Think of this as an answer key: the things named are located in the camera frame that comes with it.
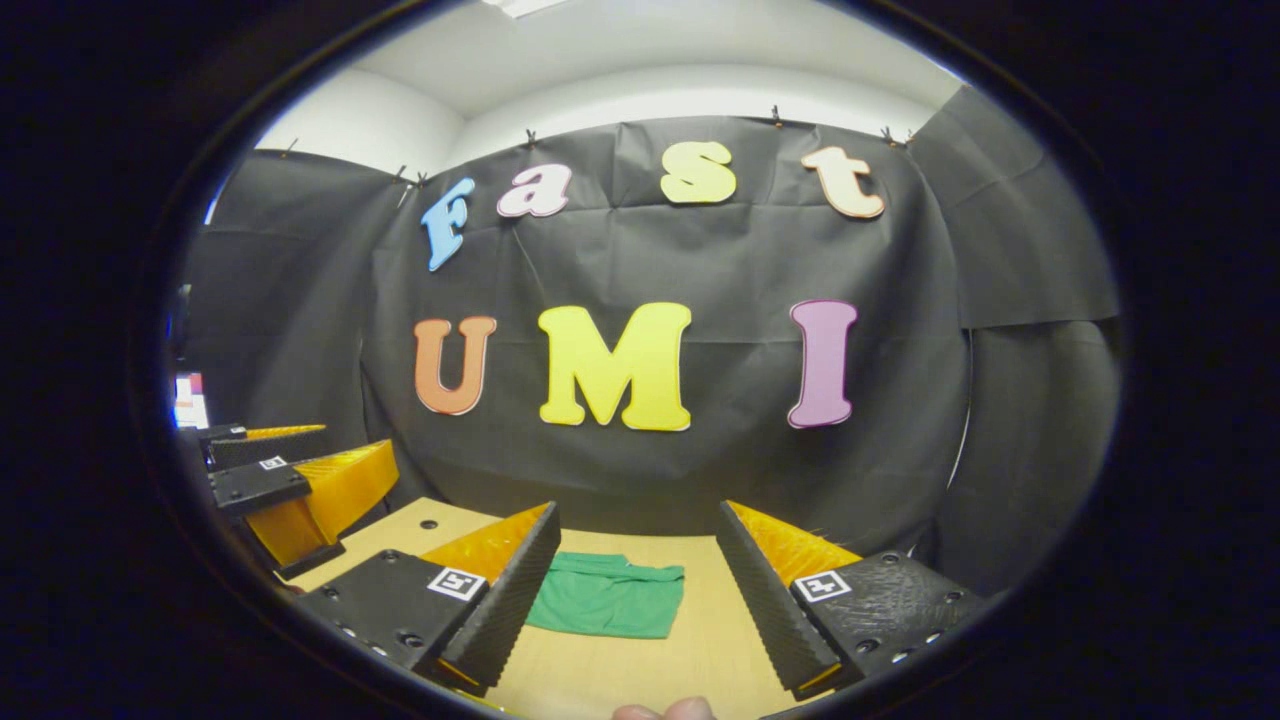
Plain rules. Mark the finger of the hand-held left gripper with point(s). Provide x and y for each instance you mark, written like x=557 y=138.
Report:
x=260 y=485
x=270 y=447

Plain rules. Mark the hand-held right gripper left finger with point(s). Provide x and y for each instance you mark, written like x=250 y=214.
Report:
x=510 y=610

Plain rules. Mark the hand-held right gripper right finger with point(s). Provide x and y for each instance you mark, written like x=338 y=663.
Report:
x=770 y=610

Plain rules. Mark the green T-shirt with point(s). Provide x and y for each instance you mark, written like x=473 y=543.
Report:
x=610 y=600

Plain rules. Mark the white printed panel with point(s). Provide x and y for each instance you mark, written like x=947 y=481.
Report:
x=190 y=405

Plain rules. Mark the black backdrop cloth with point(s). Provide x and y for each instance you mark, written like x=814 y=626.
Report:
x=720 y=260

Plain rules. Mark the row of small cloth clips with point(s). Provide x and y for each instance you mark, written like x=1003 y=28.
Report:
x=530 y=138

